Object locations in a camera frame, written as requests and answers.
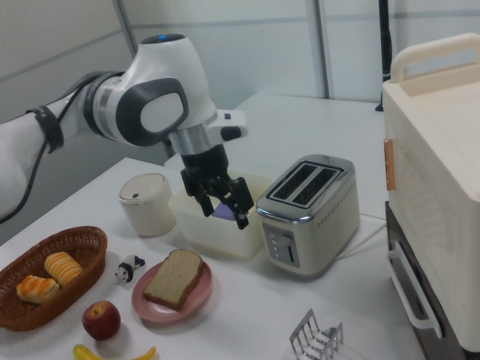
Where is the striped yellow bread roll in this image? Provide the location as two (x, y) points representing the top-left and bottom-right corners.
(43, 251), (84, 288)

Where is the pink plate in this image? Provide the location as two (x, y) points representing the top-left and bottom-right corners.
(130, 259), (214, 324)

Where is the red toy apple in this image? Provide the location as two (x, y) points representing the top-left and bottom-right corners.
(82, 300), (122, 341)

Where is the grey partition post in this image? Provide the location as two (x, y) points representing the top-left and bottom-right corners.
(310, 0), (335, 101)

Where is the small beige lidded bin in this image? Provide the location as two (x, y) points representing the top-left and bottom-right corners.
(118, 172), (177, 238)

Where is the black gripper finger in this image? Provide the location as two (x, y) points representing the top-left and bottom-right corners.
(193, 182), (215, 219)
(220, 175), (252, 231)

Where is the panda figurine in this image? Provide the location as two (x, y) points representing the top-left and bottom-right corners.
(114, 254), (146, 287)

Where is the orange glazed pastry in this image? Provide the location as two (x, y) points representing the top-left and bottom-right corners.
(16, 274), (61, 305)

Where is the cream and chrome toaster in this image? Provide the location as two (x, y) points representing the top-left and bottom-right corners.
(255, 154), (356, 279)

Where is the slice of toast bread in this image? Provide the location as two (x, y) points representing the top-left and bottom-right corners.
(142, 248), (205, 311)

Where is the white plastic container box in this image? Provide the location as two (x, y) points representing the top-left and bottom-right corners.
(167, 170), (273, 260)

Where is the brown wicker basket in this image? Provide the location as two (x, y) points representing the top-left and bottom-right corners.
(0, 225), (109, 332)

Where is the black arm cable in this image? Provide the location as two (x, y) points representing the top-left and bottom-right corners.
(0, 76), (95, 226)

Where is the purple cube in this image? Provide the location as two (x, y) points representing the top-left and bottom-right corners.
(211, 202), (238, 223)

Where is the black pole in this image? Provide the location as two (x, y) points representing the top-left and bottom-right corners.
(376, 0), (393, 82)

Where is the white drawer handle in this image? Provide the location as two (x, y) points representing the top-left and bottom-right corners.
(387, 239), (443, 339)

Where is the brown drawer unit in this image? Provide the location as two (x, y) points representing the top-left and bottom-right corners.
(385, 200), (472, 360)

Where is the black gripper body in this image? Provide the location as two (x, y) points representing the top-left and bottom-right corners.
(179, 144), (242, 197)

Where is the cream cabinet with handle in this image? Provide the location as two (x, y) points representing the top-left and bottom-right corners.
(382, 32), (480, 353)

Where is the yellow toy banana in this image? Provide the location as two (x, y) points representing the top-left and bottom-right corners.
(73, 343), (157, 360)

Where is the white toaster power cord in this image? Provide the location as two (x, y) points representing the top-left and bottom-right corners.
(336, 212), (387, 260)

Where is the metal toast rack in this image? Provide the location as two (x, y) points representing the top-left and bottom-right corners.
(289, 308), (344, 360)

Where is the black strap on arm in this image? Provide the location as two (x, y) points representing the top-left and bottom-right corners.
(25, 105), (65, 154)

